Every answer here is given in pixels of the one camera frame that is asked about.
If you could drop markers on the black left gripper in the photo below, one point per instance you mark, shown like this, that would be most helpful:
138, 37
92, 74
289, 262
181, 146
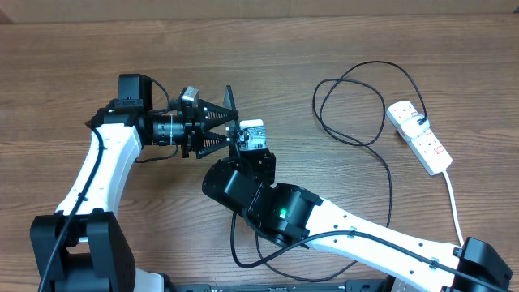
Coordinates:
195, 133

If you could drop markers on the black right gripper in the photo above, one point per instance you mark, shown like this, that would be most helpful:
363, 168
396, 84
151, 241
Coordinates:
269, 165

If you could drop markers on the Galaxy S24 smartphone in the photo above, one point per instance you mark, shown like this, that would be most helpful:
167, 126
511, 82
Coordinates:
231, 125

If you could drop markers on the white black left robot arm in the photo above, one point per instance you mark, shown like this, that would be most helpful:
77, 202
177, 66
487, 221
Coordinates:
81, 247

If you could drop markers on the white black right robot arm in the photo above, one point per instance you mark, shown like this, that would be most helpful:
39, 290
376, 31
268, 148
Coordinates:
291, 216

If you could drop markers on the white USB charger plug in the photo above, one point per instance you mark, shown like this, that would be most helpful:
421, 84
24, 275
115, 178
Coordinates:
413, 127

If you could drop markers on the white power strip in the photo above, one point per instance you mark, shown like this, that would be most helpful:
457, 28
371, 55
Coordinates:
427, 147

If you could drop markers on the cardboard backdrop panel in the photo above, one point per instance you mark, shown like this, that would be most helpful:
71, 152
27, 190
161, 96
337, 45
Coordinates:
79, 11

